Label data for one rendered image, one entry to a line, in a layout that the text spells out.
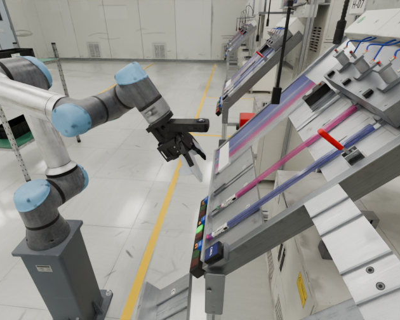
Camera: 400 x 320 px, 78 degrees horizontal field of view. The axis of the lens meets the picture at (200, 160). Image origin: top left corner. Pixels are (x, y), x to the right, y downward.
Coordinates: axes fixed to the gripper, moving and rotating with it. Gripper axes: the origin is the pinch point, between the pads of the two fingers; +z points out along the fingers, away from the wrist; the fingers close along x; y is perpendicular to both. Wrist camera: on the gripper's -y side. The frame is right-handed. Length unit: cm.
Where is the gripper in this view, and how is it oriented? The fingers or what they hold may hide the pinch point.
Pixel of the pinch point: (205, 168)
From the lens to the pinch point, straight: 75.4
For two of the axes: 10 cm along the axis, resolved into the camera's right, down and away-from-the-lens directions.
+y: -8.4, 4.3, 3.5
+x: -1.1, 4.9, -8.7
